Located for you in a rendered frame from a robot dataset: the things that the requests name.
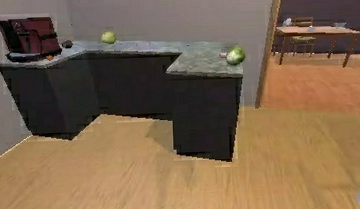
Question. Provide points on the black kitchen counter grey top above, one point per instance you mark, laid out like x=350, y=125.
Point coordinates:
x=202, y=121

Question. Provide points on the small pink object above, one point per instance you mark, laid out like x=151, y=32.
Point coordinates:
x=223, y=54

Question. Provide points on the green apple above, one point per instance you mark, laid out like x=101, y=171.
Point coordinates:
x=108, y=37

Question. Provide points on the small dark round object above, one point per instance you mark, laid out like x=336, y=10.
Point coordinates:
x=67, y=44

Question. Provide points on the small orange object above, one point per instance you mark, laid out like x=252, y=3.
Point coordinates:
x=49, y=57

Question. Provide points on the brown wooden chair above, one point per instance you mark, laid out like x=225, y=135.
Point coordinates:
x=303, y=38

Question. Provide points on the pale blue cup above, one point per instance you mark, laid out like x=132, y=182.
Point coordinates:
x=311, y=29

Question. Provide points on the brown wooden dining table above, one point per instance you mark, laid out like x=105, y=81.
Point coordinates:
x=319, y=31

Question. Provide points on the pale blue bowl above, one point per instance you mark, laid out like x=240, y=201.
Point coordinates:
x=340, y=25

